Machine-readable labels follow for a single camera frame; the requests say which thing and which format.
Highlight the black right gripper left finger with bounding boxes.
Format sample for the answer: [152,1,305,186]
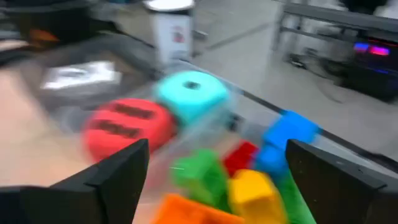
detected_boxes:
[49,138,150,224]

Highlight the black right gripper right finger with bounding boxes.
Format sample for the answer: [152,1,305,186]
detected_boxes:
[285,139,398,224]

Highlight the green toy brick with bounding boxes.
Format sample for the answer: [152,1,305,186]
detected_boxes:
[273,174,317,224]
[170,148,231,212]

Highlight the red foam die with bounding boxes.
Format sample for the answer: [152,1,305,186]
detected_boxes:
[82,98,178,162]

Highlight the orange toy brick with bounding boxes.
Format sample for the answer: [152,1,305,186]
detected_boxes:
[152,193,246,224]

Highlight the large blue toy block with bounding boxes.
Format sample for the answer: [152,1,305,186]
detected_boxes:
[254,110,321,180]

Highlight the small yellow toy block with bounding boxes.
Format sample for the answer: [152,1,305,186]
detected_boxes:
[228,169,287,224]

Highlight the red toy brick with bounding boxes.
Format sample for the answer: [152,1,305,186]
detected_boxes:
[223,140,259,177]

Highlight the black printed card pack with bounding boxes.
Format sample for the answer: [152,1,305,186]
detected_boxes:
[40,60,122,91]

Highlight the clear plastic bin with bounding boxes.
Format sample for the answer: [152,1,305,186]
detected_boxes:
[62,70,246,175]
[146,118,330,224]

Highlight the cyan foam die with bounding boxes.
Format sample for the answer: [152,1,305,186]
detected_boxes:
[154,70,231,125]

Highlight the grey translucent plastic bin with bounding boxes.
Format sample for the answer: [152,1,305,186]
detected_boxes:
[18,30,162,110]

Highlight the white trash bin black lid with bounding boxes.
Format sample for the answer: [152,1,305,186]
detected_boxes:
[142,0,197,68]

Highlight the black metal pot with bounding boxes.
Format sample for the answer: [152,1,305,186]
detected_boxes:
[0,0,125,63]

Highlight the grey metal table frame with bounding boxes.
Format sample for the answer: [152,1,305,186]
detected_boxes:
[273,0,398,63]

